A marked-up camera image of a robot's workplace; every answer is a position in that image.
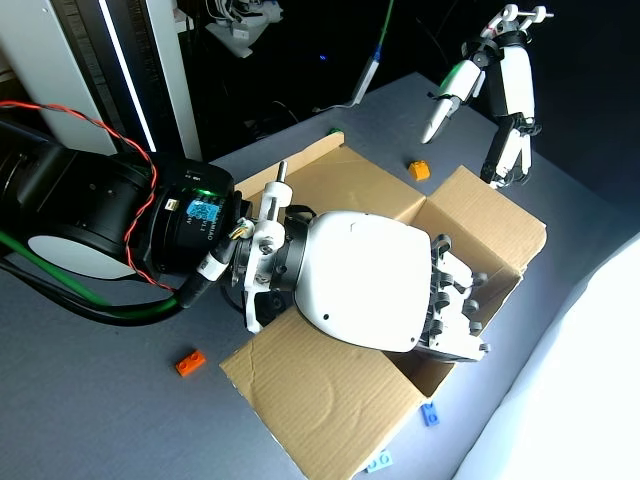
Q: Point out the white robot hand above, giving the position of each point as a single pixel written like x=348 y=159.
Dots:
x=365 y=280
x=515 y=80

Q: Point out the brown cardboard box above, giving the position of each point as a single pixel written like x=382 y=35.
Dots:
x=325 y=395

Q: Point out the yellow-orange toy brick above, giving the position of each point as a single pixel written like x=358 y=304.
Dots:
x=419 y=171

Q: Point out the green toy brick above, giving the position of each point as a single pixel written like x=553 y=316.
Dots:
x=336 y=132

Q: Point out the light blue flat brick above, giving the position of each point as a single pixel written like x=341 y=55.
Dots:
x=379 y=461

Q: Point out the orange flat brick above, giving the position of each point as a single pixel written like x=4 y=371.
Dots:
x=190 y=363

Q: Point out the white sheet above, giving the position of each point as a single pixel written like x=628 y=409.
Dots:
x=575 y=375

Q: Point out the white plastic parts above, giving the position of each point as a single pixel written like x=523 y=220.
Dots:
x=235 y=37

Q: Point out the grey table cloth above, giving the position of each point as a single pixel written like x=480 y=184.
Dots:
x=100 y=400

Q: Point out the white light strip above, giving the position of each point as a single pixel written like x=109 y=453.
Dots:
x=125 y=70

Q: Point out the white cabinet frame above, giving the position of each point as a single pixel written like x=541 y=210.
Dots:
x=50 y=60

